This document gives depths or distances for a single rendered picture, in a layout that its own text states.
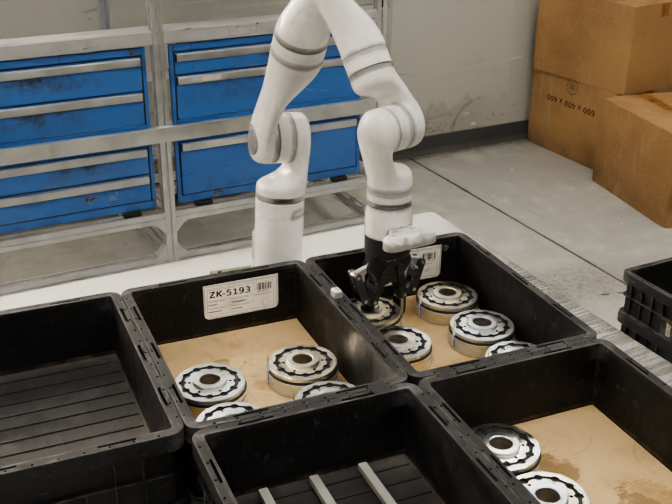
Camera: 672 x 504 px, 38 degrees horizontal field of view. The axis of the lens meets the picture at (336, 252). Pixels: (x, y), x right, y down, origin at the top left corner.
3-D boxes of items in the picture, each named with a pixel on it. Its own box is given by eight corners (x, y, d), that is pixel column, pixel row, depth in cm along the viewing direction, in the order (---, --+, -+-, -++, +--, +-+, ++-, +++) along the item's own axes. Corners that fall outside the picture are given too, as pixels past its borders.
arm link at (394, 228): (389, 255, 146) (390, 217, 144) (351, 229, 155) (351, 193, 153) (439, 243, 151) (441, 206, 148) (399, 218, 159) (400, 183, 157)
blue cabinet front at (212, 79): (177, 202, 344) (167, 44, 321) (357, 171, 374) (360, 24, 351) (180, 205, 342) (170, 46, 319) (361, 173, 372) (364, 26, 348)
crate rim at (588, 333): (301, 271, 161) (301, 258, 160) (460, 243, 172) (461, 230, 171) (412, 395, 128) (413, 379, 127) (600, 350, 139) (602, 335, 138)
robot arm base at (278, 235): (244, 275, 190) (246, 192, 184) (283, 266, 196) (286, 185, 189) (270, 293, 184) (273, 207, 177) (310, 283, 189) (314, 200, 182)
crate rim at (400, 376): (120, 303, 150) (118, 289, 149) (301, 271, 161) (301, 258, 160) (189, 448, 117) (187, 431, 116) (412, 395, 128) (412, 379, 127)
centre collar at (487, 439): (474, 439, 127) (475, 435, 127) (509, 432, 128) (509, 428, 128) (491, 461, 123) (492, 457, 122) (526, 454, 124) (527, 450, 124)
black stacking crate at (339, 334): (126, 357, 154) (120, 293, 150) (301, 323, 165) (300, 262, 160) (194, 510, 121) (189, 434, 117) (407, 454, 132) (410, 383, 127)
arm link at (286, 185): (299, 105, 183) (295, 192, 189) (250, 107, 179) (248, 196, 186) (317, 118, 175) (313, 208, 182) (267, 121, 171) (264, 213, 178)
